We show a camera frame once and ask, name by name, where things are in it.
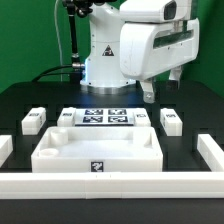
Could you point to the white desk top tray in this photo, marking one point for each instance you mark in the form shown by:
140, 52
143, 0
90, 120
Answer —
97, 149

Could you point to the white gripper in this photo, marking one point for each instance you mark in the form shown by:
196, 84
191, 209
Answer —
158, 35

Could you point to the white right fence piece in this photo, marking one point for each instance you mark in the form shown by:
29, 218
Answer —
211, 152

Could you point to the fiducial marker sheet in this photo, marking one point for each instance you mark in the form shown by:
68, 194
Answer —
104, 117

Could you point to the white front fence rail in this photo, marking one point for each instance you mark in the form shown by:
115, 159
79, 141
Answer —
111, 185

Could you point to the white fence piece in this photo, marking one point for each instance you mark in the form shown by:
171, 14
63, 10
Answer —
6, 147
211, 152

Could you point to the white left fence piece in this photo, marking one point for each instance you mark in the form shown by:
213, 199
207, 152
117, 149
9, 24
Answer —
6, 147

